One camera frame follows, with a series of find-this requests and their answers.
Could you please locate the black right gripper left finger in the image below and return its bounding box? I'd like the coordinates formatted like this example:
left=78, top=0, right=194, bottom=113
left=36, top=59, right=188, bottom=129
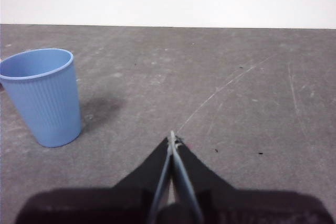
left=15, top=131, right=174, bottom=224

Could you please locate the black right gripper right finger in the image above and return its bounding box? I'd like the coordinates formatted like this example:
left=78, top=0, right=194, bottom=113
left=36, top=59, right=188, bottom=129
left=172, top=133, right=334, bottom=224

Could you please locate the blue ribbed plastic cup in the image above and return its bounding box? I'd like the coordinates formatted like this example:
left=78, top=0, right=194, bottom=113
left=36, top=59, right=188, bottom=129
left=0, top=48, right=82, bottom=148

